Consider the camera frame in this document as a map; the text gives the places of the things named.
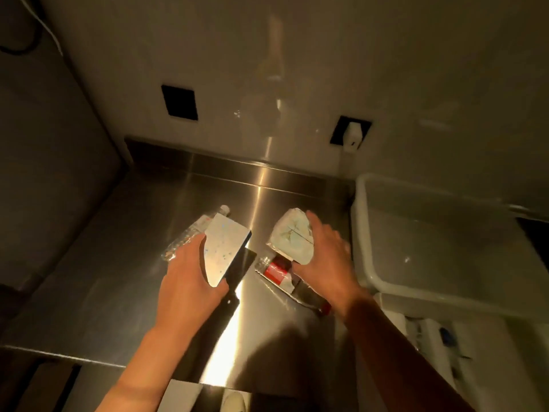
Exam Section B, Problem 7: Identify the person's right hand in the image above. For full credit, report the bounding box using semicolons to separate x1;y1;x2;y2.
292;210;365;318

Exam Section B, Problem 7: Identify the person's left hand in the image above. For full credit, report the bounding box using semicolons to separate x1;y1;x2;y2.
154;233;230;337

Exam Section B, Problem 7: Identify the white blue-speckled carton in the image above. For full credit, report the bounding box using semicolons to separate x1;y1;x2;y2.
202;212;253;289

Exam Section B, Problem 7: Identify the person's right forearm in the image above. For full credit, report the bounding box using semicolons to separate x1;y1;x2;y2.
342;289;474;412

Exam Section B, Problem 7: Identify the person's left forearm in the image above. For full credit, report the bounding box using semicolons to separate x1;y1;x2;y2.
95;319;219;412

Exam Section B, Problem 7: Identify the red label dark bottle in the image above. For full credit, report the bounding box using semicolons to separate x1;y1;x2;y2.
255;255;333;316

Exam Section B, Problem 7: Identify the clear plastic water bottle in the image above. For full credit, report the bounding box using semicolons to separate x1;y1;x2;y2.
161;204;232;262

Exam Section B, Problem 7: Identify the white flat object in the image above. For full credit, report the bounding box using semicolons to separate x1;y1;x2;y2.
156;379;205;412

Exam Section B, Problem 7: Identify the grey plastic bin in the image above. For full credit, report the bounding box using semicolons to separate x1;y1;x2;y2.
350;173;549;323

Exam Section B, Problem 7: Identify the white appliance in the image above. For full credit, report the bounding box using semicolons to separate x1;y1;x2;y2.
375;292;549;412

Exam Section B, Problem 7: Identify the black cable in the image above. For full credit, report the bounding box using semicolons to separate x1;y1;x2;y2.
0;0;44;56

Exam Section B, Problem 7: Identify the white cable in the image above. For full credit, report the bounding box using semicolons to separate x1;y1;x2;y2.
17;0;64;56

